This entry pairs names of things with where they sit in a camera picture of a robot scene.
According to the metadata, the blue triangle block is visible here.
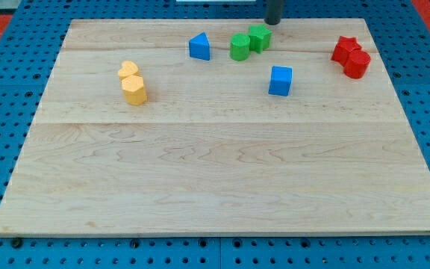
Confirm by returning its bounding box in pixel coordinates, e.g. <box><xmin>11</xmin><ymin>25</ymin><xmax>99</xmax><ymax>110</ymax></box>
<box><xmin>189</xmin><ymin>32</ymin><xmax>211</xmax><ymax>61</ymax></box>

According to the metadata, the green cylinder block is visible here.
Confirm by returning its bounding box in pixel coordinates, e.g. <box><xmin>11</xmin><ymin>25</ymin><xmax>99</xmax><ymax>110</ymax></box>
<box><xmin>230</xmin><ymin>33</ymin><xmax>250</xmax><ymax>61</ymax></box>

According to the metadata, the red star block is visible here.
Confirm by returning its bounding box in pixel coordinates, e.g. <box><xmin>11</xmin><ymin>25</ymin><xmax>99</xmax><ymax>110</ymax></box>
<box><xmin>331</xmin><ymin>36</ymin><xmax>362</xmax><ymax>67</ymax></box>

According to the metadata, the yellow hexagon block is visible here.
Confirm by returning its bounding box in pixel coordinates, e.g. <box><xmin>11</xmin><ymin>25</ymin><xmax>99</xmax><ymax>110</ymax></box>
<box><xmin>121</xmin><ymin>75</ymin><xmax>148</xmax><ymax>105</ymax></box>

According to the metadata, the red cylinder block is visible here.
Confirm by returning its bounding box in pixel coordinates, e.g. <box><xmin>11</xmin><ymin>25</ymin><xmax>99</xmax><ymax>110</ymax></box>
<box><xmin>343</xmin><ymin>50</ymin><xmax>371</xmax><ymax>79</ymax></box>

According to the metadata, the green star block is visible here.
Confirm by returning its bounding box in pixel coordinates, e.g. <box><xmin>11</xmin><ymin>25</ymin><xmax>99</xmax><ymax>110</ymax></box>
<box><xmin>249</xmin><ymin>24</ymin><xmax>272</xmax><ymax>54</ymax></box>

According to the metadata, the yellow heart block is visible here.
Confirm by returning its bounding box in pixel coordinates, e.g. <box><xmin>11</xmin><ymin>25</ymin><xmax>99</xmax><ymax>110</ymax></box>
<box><xmin>118</xmin><ymin>61</ymin><xmax>140</xmax><ymax>81</ymax></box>

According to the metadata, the wooden board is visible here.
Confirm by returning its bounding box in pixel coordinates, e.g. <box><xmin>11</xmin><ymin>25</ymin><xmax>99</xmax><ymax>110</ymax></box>
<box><xmin>0</xmin><ymin>19</ymin><xmax>430</xmax><ymax>238</ymax></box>

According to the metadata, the blue cube block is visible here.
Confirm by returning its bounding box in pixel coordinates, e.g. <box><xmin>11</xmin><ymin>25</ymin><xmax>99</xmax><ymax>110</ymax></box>
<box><xmin>268</xmin><ymin>66</ymin><xmax>293</xmax><ymax>96</ymax></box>

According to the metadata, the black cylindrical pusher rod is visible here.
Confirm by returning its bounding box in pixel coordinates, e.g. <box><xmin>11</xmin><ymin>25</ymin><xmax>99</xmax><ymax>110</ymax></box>
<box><xmin>264</xmin><ymin>0</ymin><xmax>284</xmax><ymax>25</ymax></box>

